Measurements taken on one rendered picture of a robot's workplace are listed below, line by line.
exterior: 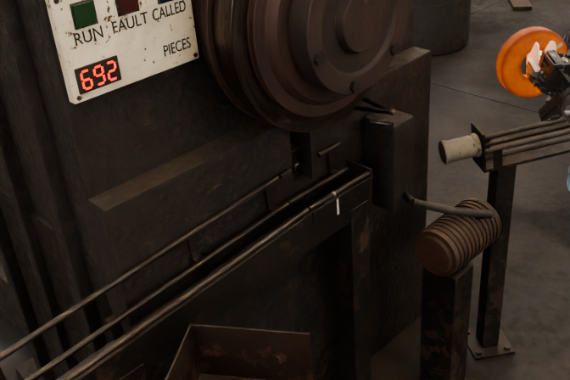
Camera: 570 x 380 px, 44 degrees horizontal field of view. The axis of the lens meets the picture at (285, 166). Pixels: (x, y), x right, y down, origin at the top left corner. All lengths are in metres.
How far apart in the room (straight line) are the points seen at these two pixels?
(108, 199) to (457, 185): 1.90
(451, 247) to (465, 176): 1.31
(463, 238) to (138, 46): 0.91
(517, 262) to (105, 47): 1.73
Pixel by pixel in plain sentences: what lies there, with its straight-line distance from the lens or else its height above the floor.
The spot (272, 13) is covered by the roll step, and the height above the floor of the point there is 1.16.
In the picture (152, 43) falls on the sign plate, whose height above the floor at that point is 1.12.
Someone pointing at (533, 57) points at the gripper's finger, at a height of 0.93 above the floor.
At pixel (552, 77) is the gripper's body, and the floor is 0.93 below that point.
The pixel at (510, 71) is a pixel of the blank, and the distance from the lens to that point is 1.64.
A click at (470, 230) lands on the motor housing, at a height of 0.52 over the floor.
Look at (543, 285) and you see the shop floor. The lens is 2.46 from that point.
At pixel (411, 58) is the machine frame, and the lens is 1.78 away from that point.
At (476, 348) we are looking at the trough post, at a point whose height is 0.01.
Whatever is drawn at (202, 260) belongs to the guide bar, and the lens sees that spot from 1.40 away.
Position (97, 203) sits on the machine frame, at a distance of 1.28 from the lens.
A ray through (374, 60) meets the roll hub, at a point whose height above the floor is 1.02.
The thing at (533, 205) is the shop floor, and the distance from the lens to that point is 2.85.
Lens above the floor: 1.51
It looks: 29 degrees down
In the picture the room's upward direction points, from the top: 5 degrees counter-clockwise
